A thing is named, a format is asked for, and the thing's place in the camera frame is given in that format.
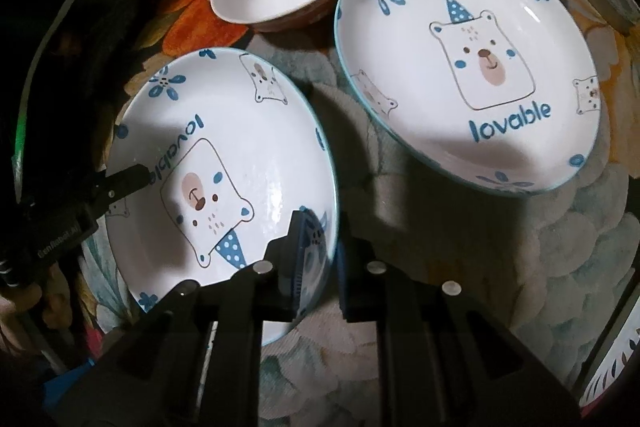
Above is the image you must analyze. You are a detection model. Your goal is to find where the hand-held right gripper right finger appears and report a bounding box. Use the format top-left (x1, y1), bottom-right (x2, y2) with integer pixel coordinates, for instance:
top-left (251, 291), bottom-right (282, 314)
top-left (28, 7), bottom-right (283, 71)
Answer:
top-left (337, 234), bottom-right (583, 427)

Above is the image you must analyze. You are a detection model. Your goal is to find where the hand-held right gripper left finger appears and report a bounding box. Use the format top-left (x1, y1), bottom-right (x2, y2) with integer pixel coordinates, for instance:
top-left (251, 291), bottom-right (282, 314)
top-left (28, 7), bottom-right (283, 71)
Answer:
top-left (75, 208), bottom-right (331, 427)

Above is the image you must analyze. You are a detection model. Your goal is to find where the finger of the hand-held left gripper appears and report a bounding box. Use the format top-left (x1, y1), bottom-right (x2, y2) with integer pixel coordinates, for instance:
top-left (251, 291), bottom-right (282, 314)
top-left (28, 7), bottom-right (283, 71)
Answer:
top-left (90, 163), bottom-right (154, 208)

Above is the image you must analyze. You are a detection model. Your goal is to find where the white floral ceramic bowl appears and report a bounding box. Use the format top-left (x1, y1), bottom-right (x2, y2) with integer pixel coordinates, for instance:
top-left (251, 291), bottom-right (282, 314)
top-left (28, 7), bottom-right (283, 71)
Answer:
top-left (102, 48), bottom-right (341, 348)

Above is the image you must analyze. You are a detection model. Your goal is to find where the white bear print plate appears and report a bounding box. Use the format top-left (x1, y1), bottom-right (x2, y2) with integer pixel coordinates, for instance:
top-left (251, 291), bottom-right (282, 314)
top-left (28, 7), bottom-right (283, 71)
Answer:
top-left (334, 0), bottom-right (603, 195)

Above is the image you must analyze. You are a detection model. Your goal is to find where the floral patterned blanket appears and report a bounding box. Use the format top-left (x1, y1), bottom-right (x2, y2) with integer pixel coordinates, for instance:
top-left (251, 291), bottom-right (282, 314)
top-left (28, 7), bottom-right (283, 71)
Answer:
top-left (30, 0), bottom-right (640, 408)

